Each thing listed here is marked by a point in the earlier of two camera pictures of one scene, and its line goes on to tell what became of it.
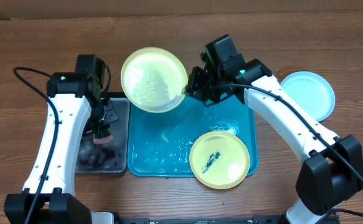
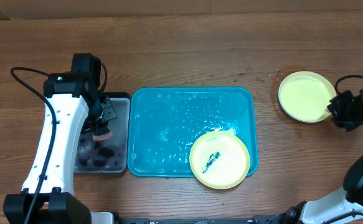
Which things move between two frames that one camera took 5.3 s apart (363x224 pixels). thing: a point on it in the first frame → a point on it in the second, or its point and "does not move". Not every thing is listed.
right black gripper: x=195 y=81 → x=337 y=109
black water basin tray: x=112 y=157 does not move
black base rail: x=269 y=220 does not move
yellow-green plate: x=154 y=79 → x=304 y=96
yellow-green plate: x=220 y=160 does not move
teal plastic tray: x=160 y=144 does not move
